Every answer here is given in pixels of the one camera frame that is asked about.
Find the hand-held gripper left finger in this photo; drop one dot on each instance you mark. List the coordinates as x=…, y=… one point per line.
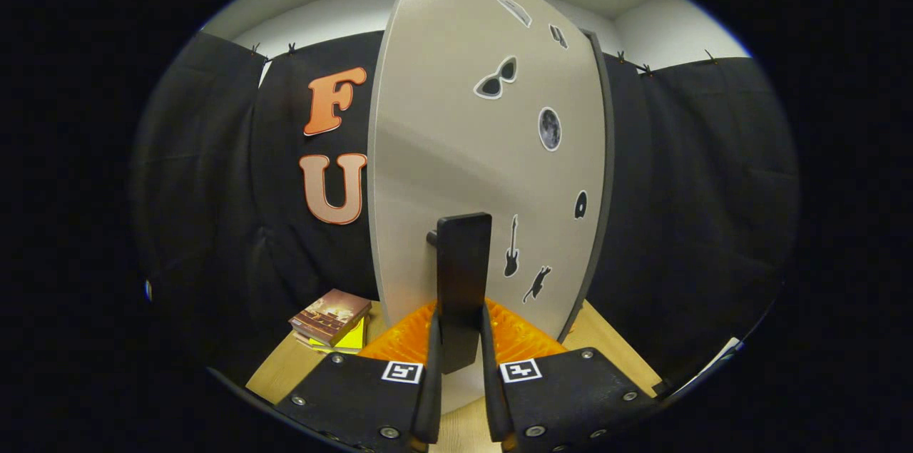
x=356, y=396

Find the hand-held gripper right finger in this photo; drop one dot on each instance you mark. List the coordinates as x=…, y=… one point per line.
x=570, y=396

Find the beige shoe cabinet door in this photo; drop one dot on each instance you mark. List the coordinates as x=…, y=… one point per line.
x=442, y=153

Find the yellow book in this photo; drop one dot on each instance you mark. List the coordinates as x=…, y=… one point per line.
x=351, y=339

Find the brown book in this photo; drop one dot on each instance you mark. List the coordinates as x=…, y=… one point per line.
x=332, y=314

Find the black backdrop cloth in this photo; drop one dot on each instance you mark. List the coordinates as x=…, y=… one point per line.
x=692, y=210

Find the row of black cloth clips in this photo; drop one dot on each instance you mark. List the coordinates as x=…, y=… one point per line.
x=645, y=69

